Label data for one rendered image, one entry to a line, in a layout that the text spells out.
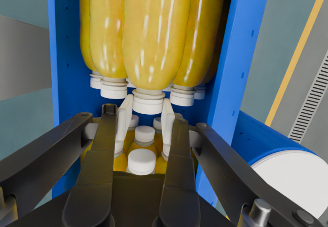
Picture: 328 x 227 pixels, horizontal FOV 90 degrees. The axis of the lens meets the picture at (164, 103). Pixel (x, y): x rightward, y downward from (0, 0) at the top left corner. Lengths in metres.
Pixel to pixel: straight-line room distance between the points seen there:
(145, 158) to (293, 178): 0.42
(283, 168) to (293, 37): 1.40
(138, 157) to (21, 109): 1.60
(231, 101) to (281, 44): 1.56
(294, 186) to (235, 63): 0.45
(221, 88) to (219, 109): 0.02
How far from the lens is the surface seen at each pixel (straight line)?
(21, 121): 1.83
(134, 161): 0.23
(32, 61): 0.94
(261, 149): 0.51
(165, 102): 0.19
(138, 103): 0.20
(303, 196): 0.62
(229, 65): 0.17
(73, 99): 0.34
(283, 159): 0.51
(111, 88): 0.25
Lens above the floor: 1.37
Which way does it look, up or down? 75 degrees down
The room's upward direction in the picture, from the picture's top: 166 degrees clockwise
